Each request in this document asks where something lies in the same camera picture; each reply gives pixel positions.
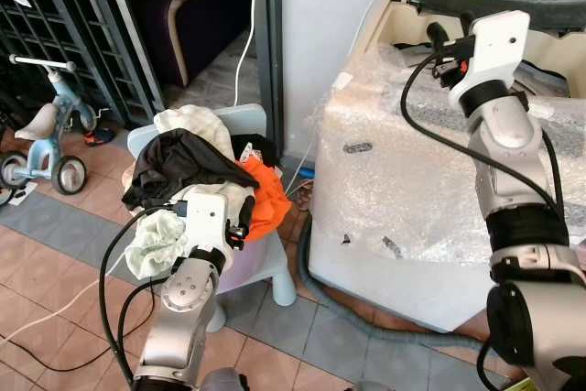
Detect pale green cloth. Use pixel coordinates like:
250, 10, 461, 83
125, 209, 194, 281

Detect cream top-load washing machine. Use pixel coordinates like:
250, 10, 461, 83
305, 0, 586, 335

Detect orange garment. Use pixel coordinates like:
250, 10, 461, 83
239, 154, 293, 242

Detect lavender plastic basin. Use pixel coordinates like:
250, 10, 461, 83
212, 231, 281, 297

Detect small dark garment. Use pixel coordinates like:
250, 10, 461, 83
233, 135, 281, 168

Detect large black garment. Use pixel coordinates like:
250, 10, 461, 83
121, 127, 263, 212

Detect light blue plastic child chair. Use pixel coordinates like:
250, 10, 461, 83
126, 103, 299, 333

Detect cream knitted garment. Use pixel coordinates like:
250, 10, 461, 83
152, 104, 235, 164

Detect clear bubble wrap cover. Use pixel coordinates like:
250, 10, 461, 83
311, 38, 586, 271

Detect grey robot left leg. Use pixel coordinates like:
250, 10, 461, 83
196, 368, 249, 391

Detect red and blue shoe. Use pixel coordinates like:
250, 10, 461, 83
83, 128, 118, 147

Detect light blue child tricycle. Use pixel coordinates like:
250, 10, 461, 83
0, 54, 98, 199

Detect black metal grid gate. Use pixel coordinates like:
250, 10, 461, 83
0, 0, 165, 129

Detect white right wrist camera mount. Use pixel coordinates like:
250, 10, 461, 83
448, 10, 531, 104

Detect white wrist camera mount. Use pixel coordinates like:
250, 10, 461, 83
448, 10, 531, 104
173, 191, 231, 260

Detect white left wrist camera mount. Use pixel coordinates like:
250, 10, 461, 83
173, 191, 231, 260

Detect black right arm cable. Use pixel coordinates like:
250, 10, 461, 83
399, 43, 570, 220

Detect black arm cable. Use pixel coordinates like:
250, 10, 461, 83
98, 203, 189, 383
399, 43, 570, 220

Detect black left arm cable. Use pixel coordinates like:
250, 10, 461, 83
98, 203, 189, 383

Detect dark grey door frame post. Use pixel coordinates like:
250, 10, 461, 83
247, 0, 288, 159

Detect grey corrugated drain hose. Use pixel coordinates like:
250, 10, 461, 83
298, 215, 501, 356

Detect white hanging power cable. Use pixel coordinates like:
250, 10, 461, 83
233, 0, 273, 109

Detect thin white floor cord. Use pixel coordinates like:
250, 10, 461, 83
0, 258, 139, 349

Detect dark armchair with wooden frame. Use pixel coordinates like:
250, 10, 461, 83
108, 0, 256, 91

